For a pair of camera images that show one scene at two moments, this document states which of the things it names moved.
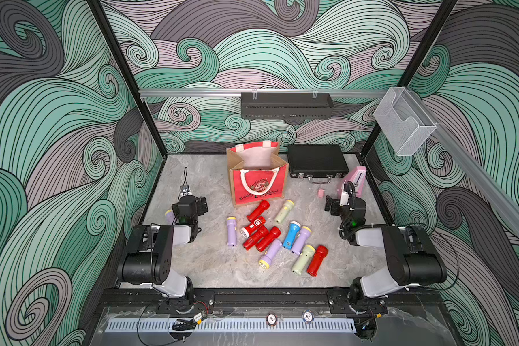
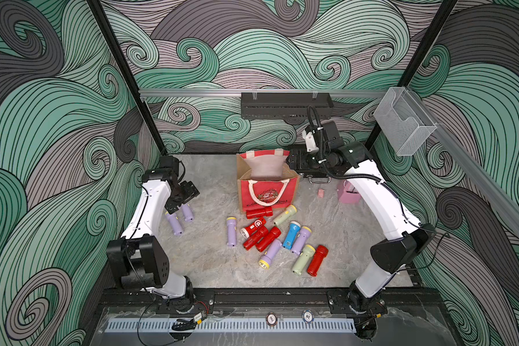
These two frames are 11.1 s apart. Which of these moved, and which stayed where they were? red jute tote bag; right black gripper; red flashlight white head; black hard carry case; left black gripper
Moved: right black gripper; left black gripper; red jute tote bag
Stayed: black hard carry case; red flashlight white head
